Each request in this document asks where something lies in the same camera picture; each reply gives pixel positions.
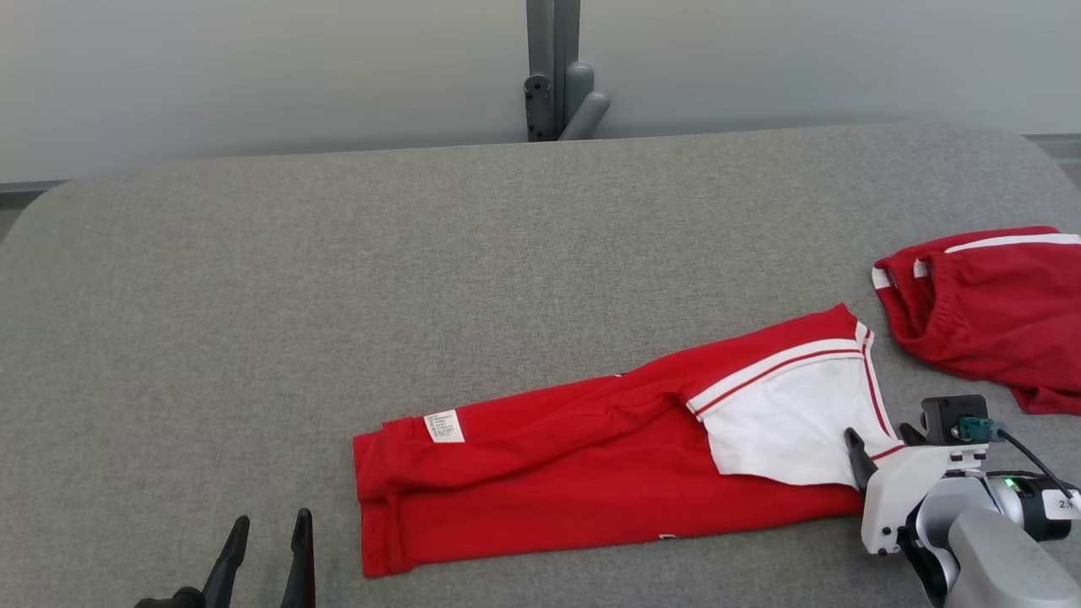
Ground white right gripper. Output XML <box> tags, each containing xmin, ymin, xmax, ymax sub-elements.
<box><xmin>845</xmin><ymin>422</ymin><xmax>989</xmax><ymax>556</ymax></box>

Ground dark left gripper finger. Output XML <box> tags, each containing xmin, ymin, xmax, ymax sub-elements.
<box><xmin>203</xmin><ymin>515</ymin><xmax>252</xmax><ymax>608</ymax></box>
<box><xmin>281</xmin><ymin>508</ymin><xmax>316</xmax><ymax>608</ymax></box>

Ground red shorts with white stripe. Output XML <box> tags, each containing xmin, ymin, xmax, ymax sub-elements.
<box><xmin>872</xmin><ymin>225</ymin><xmax>1081</xmax><ymax>416</ymax></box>

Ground red and white shirt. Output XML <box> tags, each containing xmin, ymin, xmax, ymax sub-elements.
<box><xmin>352</xmin><ymin>304</ymin><xmax>909</xmax><ymax>579</ymax></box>

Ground grey fabric sofa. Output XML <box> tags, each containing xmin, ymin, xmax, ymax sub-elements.
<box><xmin>0</xmin><ymin>122</ymin><xmax>1081</xmax><ymax>608</ymax></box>

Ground black cable with teal plug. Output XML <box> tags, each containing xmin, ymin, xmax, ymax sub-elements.
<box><xmin>954</xmin><ymin>415</ymin><xmax>1080</xmax><ymax>501</ymax></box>

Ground grey metal stand post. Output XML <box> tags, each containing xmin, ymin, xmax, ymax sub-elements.
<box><xmin>524</xmin><ymin>0</ymin><xmax>611</xmax><ymax>143</ymax></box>

